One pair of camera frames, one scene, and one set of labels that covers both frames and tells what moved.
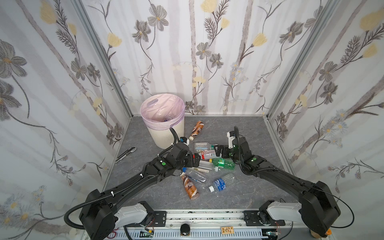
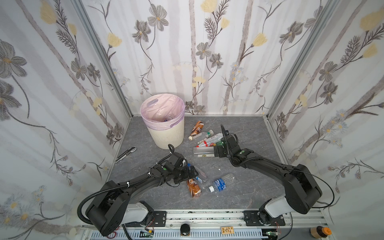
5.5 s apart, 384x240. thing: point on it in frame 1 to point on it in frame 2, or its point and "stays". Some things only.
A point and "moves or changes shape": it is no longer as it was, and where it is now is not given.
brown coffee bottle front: x=190 y=187 moves or changes shape
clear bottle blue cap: x=195 y=174 stays
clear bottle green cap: x=203 y=146 to x=201 y=136
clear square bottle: x=216 y=167 to x=204 y=151
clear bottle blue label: x=220 y=184 stays
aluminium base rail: x=212 y=225 stays
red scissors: x=115 y=232 stays
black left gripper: x=195 y=159 to x=187 y=172
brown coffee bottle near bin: x=196 y=129 stays
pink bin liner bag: x=162 y=111 stays
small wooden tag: x=227 y=230 stays
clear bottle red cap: x=208 y=154 to x=212 y=141
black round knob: x=185 y=229 stays
